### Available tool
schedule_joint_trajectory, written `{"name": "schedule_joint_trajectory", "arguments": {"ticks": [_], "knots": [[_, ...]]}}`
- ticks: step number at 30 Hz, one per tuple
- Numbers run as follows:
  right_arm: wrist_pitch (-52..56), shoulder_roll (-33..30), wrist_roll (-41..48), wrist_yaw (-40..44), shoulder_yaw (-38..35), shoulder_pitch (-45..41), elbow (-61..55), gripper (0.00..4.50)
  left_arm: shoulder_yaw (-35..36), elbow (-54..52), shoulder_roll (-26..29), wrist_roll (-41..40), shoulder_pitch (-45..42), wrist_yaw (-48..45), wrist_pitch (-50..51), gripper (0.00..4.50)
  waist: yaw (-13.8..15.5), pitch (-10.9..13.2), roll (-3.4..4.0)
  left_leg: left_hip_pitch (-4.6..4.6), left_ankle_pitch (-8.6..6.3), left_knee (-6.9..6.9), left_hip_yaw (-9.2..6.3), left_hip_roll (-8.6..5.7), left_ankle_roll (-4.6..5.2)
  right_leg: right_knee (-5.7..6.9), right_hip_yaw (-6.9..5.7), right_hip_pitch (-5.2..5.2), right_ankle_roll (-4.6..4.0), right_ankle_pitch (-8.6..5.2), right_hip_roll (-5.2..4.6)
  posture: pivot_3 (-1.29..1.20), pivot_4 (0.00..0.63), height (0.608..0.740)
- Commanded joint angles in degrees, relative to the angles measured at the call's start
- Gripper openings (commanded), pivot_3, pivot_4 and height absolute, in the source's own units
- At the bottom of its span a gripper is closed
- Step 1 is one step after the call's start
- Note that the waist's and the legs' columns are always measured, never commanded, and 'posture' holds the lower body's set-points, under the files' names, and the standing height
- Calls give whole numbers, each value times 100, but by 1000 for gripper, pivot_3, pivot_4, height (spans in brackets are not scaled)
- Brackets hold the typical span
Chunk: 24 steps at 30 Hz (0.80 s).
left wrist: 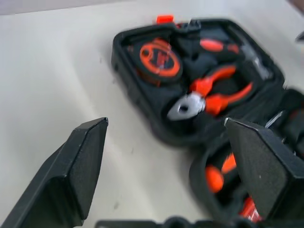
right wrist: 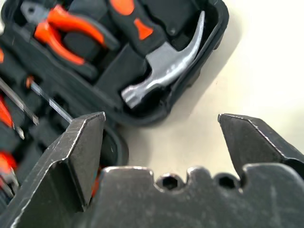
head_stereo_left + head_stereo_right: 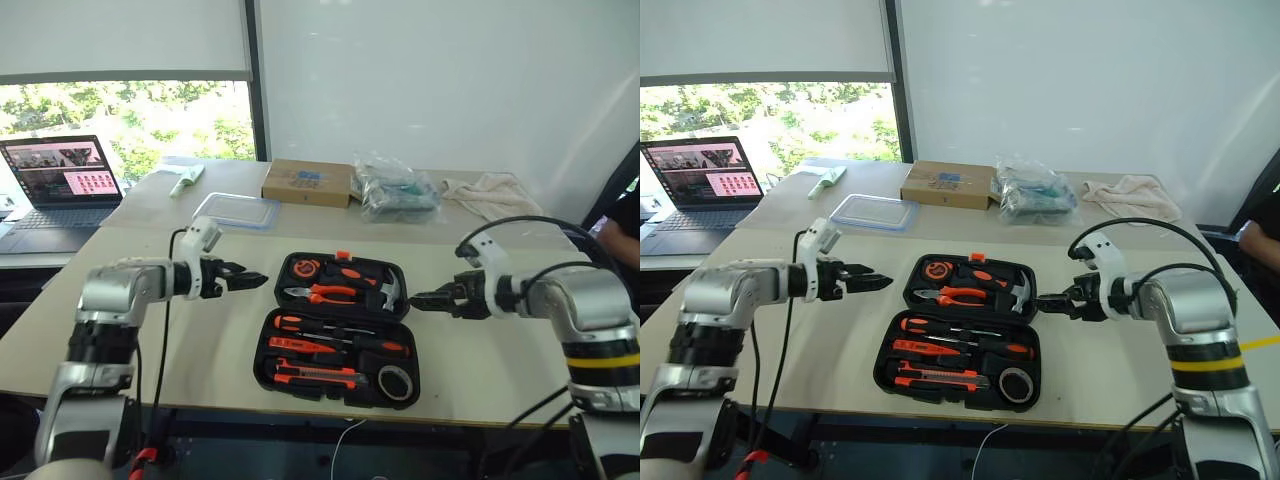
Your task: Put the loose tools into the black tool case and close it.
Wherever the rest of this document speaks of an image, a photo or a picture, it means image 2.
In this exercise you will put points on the silver shaft screwdriver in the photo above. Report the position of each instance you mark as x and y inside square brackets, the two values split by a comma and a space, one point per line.
[23, 107]

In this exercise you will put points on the black tool case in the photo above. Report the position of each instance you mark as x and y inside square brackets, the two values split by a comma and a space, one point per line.
[107, 71]

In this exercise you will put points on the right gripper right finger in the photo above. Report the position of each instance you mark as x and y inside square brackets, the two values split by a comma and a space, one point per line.
[256, 145]

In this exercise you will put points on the orange black utility knife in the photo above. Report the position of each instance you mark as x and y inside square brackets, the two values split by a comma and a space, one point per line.
[6, 161]

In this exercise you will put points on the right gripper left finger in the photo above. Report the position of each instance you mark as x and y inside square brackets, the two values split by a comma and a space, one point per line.
[54, 166]

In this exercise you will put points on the black shaft screwdriver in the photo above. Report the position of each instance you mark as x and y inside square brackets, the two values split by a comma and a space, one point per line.
[57, 108]

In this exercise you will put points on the orange test pen screwdriver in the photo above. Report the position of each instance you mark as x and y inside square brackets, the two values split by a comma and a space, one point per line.
[4, 111]

